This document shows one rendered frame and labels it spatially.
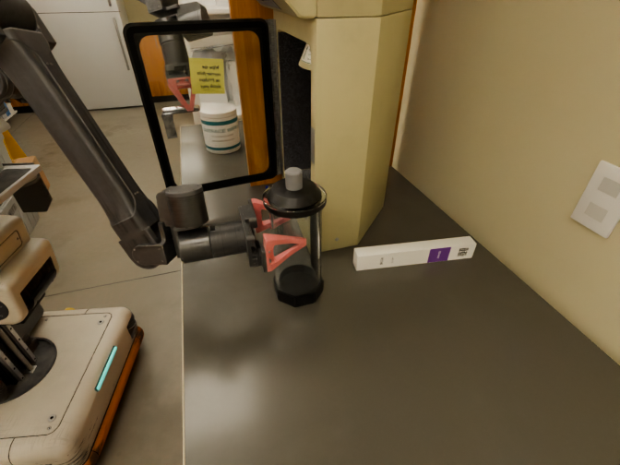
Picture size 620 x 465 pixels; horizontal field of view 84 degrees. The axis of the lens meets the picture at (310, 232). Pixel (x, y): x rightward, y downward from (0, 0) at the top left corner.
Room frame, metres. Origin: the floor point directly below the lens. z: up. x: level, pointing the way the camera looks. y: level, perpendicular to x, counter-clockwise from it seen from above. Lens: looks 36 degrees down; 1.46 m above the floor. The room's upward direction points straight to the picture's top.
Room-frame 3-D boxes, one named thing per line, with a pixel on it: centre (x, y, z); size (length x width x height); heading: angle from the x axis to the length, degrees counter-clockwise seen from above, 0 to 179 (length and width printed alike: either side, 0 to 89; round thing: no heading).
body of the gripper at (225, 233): (0.47, 0.13, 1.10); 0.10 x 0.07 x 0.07; 17
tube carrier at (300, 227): (0.51, 0.02, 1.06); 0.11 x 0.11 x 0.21
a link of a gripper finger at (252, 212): (0.53, 0.07, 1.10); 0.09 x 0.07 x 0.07; 107
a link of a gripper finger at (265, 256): (0.46, 0.06, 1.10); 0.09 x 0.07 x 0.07; 107
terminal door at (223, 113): (0.85, 0.24, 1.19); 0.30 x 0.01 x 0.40; 113
